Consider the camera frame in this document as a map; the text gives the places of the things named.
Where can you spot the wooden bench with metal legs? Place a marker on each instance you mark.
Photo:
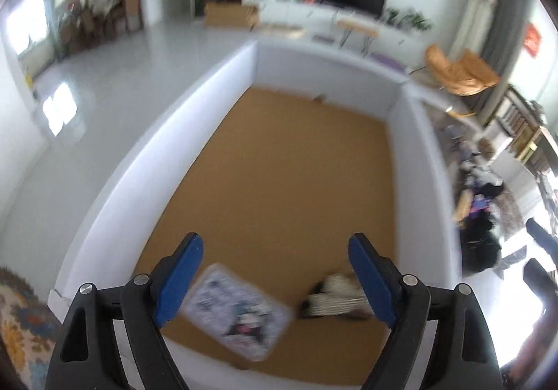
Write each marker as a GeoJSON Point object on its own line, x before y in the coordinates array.
{"type": "Point", "coordinates": [357, 26]}

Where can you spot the purple floor mat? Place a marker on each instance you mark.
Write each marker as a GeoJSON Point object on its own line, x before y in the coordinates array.
{"type": "Point", "coordinates": [388, 61]}

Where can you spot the white cartoon printed packet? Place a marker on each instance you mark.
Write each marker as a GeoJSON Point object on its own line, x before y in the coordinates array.
{"type": "Point", "coordinates": [235, 311]}

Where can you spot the brown cardboard box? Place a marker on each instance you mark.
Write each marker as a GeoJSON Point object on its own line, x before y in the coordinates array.
{"type": "Point", "coordinates": [226, 15]}

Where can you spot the grey curtain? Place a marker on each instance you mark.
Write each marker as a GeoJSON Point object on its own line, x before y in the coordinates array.
{"type": "Point", "coordinates": [505, 23]}

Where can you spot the black bag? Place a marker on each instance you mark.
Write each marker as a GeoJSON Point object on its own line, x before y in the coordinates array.
{"type": "Point", "coordinates": [479, 246]}

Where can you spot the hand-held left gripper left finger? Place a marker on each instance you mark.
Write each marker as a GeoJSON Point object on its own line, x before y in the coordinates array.
{"type": "Point", "coordinates": [178, 281]}

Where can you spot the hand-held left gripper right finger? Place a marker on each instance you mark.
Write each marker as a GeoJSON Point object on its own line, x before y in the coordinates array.
{"type": "Point", "coordinates": [370, 281]}

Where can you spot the large leafy green plant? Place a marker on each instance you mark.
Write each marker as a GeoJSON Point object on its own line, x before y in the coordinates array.
{"type": "Point", "coordinates": [412, 19]}

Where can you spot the red window poster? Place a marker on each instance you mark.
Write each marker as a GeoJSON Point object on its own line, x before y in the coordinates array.
{"type": "Point", "coordinates": [532, 39]}

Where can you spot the colourful patterned rug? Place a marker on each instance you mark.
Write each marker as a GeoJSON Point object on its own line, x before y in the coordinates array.
{"type": "Point", "coordinates": [22, 329]}

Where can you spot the white standing air conditioner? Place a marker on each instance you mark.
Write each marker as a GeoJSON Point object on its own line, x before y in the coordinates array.
{"type": "Point", "coordinates": [475, 15]}

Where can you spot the brown wooden chair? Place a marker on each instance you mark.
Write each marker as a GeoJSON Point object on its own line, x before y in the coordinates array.
{"type": "Point", "coordinates": [523, 128]}

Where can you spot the person's right forearm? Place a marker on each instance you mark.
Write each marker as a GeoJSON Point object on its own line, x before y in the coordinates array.
{"type": "Point", "coordinates": [534, 350]}

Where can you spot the orange lounge chair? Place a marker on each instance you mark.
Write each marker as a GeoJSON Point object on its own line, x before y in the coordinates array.
{"type": "Point", "coordinates": [462, 71]}

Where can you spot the black white striped cloth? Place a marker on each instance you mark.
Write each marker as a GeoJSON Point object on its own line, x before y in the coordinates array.
{"type": "Point", "coordinates": [331, 298]}

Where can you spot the cluttered wooden furniture group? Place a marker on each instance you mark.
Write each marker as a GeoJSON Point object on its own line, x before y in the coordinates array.
{"type": "Point", "coordinates": [104, 19]}

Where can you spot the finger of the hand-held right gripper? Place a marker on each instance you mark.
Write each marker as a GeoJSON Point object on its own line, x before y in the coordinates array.
{"type": "Point", "coordinates": [540, 237]}
{"type": "Point", "coordinates": [538, 279]}

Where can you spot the long white television cabinet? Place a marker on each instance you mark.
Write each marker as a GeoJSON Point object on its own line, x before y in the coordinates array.
{"type": "Point", "coordinates": [296, 13]}

